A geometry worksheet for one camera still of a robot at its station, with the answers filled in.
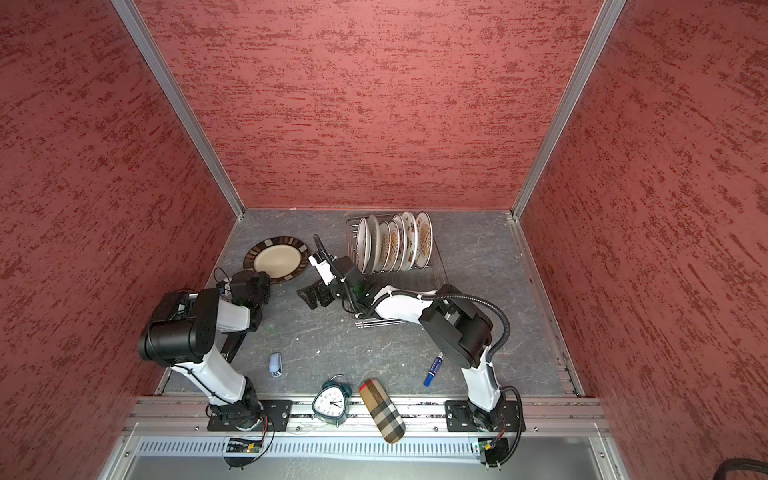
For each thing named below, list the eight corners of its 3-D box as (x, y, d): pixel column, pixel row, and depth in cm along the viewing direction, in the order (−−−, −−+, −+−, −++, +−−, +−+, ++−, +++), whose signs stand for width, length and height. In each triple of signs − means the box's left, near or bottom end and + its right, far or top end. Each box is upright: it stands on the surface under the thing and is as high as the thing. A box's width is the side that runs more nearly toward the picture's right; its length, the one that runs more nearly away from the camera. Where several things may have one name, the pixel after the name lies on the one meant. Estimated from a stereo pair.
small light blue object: (273, 378, 82) (269, 374, 79) (273, 357, 86) (269, 352, 83) (282, 376, 82) (278, 372, 79) (282, 354, 86) (278, 350, 83)
